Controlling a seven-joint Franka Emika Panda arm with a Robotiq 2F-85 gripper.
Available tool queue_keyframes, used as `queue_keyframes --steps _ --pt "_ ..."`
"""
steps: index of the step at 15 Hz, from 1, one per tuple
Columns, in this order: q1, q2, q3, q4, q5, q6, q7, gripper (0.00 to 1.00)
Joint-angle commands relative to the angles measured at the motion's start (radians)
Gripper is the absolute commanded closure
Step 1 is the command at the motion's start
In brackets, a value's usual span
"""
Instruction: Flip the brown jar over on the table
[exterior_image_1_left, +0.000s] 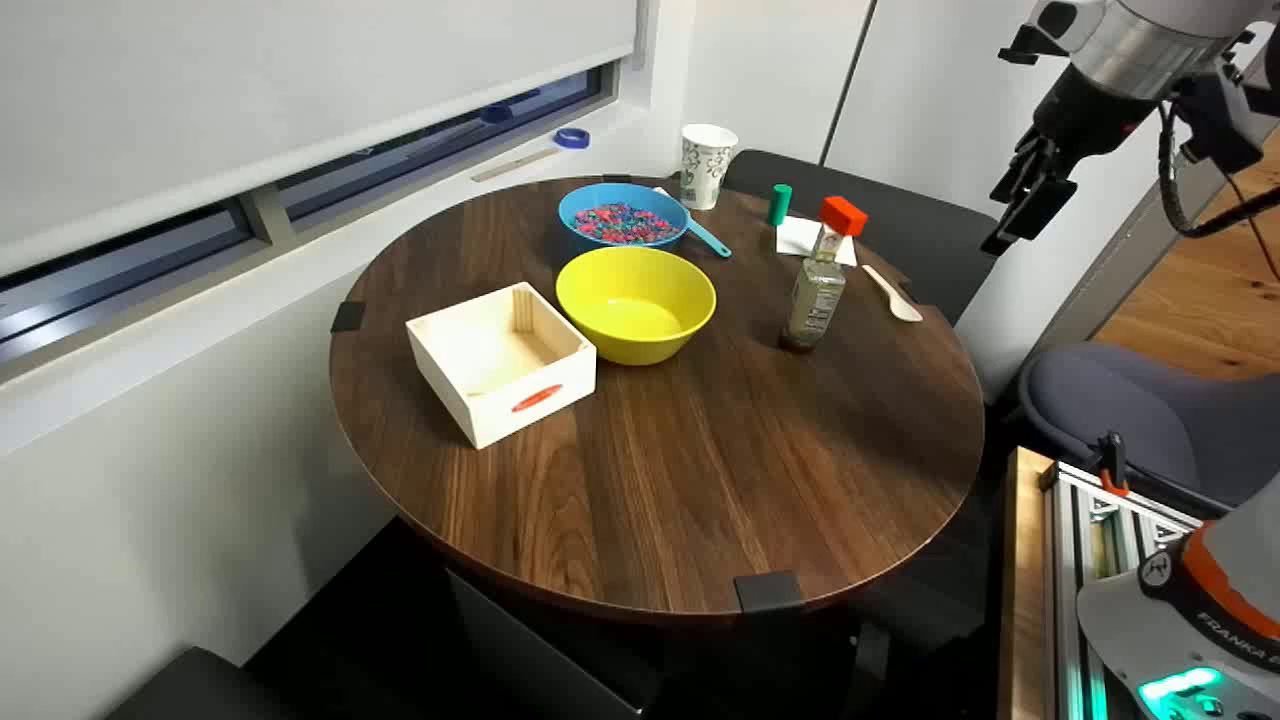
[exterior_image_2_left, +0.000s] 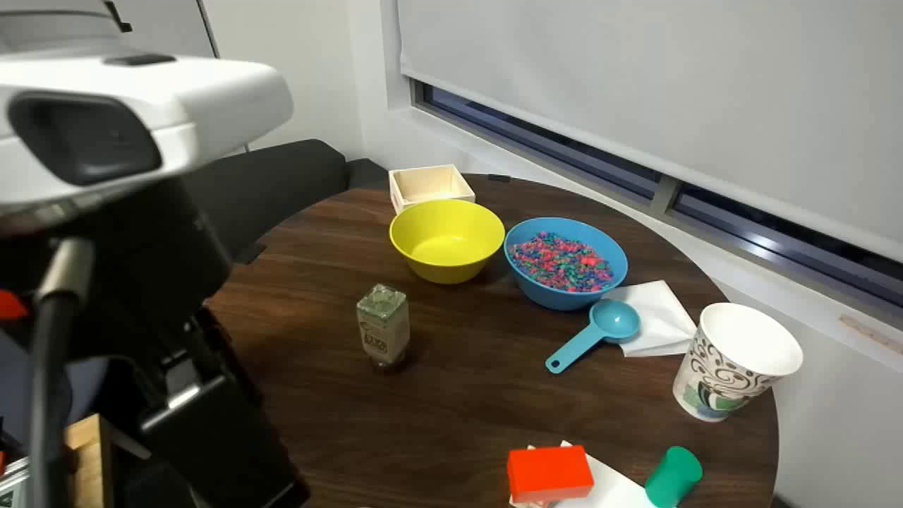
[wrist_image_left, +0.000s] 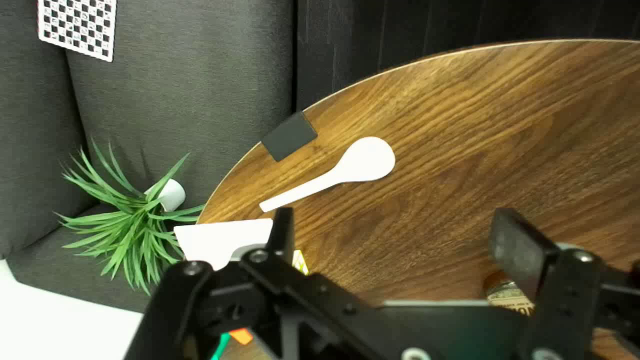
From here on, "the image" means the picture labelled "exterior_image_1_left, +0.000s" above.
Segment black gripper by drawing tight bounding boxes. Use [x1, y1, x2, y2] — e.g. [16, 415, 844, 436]
[981, 67, 1151, 255]

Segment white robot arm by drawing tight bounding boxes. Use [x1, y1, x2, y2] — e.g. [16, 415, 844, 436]
[983, 0, 1280, 255]

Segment grey orange robot base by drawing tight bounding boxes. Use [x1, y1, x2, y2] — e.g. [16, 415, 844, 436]
[1076, 478, 1280, 720]

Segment white plastic spoon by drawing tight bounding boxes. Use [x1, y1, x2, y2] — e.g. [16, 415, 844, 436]
[864, 263, 924, 322]

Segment orange block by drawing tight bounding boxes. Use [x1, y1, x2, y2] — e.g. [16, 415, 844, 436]
[818, 194, 869, 237]

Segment white folded napkin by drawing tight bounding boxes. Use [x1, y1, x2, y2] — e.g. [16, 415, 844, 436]
[773, 216, 856, 266]

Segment green cylinder block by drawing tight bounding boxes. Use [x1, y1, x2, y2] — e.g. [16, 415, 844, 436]
[766, 185, 795, 226]

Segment grey office chair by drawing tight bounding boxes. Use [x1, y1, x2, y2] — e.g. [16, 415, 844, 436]
[1016, 344, 1280, 510]

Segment patterned paper cup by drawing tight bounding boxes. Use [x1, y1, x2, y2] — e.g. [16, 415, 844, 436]
[679, 123, 741, 213]

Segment wooden equipment cart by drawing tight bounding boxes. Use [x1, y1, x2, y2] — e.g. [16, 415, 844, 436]
[996, 447, 1194, 720]

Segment yellow plastic bowl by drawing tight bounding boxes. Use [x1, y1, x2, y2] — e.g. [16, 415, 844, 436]
[556, 245, 721, 369]

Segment round wooden table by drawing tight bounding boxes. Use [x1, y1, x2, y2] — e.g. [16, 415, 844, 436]
[327, 180, 983, 626]

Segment blue bowl of beads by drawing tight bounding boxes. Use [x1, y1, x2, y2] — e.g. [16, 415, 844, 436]
[556, 180, 686, 249]

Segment blue bottle cap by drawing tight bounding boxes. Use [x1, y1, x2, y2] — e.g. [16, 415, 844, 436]
[552, 127, 590, 149]

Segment white wooden box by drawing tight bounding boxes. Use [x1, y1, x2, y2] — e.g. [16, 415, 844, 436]
[402, 279, 594, 447]

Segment white roller blind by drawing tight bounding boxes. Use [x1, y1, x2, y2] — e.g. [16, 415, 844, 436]
[0, 0, 637, 266]

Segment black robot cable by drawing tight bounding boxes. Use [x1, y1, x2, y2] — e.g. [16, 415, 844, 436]
[1156, 94, 1280, 289]

